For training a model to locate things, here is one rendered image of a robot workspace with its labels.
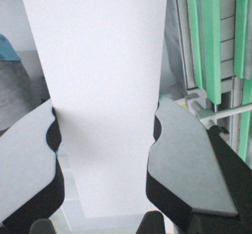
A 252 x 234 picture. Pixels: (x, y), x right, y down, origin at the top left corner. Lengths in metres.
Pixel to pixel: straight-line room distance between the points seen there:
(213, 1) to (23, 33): 0.40
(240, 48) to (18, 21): 0.46
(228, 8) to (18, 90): 0.36
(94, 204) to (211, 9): 0.25
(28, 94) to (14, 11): 0.23
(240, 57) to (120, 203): 0.31
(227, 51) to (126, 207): 0.32
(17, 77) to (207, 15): 0.28
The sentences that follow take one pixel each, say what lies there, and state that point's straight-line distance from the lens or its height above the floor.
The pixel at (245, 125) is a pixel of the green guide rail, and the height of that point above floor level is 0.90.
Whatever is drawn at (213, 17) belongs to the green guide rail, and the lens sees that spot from 0.26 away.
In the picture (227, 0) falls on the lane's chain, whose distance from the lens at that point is 0.37.
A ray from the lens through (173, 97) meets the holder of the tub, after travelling 0.46.
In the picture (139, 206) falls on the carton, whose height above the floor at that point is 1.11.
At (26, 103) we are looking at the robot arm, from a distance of 0.32.
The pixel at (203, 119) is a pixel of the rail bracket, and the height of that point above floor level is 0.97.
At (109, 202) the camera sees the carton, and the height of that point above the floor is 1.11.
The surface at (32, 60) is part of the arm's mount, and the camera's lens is 0.49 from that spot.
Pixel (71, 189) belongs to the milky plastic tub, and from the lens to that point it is 0.76.
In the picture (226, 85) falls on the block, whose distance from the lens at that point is 0.41.
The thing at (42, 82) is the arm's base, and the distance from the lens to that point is 0.47.
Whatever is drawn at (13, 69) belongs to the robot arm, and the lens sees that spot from 0.31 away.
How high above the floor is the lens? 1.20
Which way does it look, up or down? 58 degrees down
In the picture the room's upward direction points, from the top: 173 degrees clockwise
